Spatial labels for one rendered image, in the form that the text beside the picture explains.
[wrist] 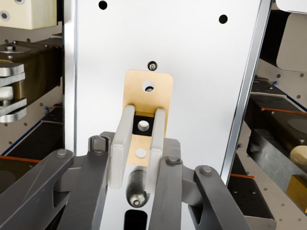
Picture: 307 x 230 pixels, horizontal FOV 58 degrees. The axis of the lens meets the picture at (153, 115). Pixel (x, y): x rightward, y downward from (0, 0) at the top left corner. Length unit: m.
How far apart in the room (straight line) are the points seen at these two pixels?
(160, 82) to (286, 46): 0.19
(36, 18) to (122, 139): 0.16
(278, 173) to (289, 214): 0.54
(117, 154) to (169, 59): 0.18
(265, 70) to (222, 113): 0.34
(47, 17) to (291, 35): 0.27
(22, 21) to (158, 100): 0.14
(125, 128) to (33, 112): 0.57
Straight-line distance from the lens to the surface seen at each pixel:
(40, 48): 0.39
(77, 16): 0.33
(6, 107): 0.30
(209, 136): 0.35
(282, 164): 0.33
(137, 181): 0.35
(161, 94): 0.22
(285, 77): 0.69
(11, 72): 0.29
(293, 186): 0.31
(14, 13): 0.28
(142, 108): 0.22
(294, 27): 0.37
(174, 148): 0.18
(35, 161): 0.47
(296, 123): 0.40
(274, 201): 0.83
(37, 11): 0.29
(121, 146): 0.16
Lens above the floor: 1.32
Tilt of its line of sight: 69 degrees down
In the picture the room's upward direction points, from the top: 173 degrees counter-clockwise
